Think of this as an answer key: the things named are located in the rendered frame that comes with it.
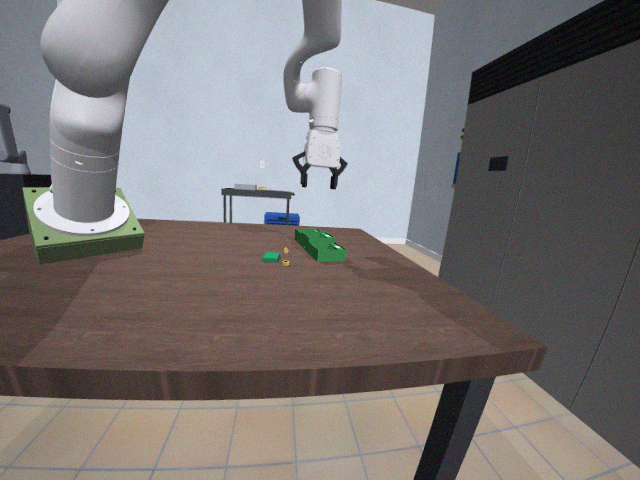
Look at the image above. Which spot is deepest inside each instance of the green bin rack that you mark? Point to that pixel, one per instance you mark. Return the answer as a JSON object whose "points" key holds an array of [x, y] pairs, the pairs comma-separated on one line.
{"points": [[320, 245]]}

